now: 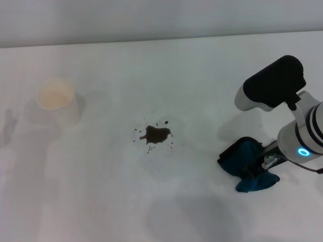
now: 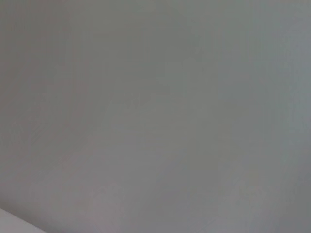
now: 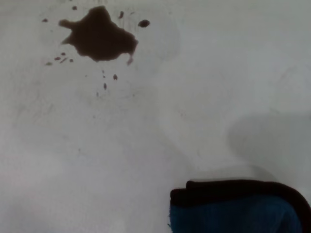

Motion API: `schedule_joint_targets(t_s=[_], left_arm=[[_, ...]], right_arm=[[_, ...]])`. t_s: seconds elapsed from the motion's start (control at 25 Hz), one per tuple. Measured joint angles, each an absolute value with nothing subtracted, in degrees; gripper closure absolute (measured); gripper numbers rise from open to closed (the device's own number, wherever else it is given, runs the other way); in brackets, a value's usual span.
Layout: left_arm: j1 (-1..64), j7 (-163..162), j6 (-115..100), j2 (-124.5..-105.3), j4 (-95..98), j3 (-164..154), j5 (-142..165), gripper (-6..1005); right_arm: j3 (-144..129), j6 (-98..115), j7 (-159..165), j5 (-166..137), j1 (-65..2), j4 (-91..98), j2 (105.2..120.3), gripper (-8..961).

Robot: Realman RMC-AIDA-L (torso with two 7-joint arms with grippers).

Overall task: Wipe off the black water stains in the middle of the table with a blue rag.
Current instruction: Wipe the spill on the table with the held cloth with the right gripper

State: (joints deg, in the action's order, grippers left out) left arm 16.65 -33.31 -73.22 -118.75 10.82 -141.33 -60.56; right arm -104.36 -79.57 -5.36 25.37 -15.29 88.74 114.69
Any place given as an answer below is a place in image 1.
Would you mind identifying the blue rag with black edge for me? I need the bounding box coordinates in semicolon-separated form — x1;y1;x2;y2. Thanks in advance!
217;136;281;194

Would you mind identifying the white paper cup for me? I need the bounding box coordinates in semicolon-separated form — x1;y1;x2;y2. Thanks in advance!
36;77;83;128

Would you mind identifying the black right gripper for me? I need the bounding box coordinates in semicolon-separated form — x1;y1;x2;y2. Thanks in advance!
240;140;288;179

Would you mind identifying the black liquid stain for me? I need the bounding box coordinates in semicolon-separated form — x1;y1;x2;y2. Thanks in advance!
133;120;175;153

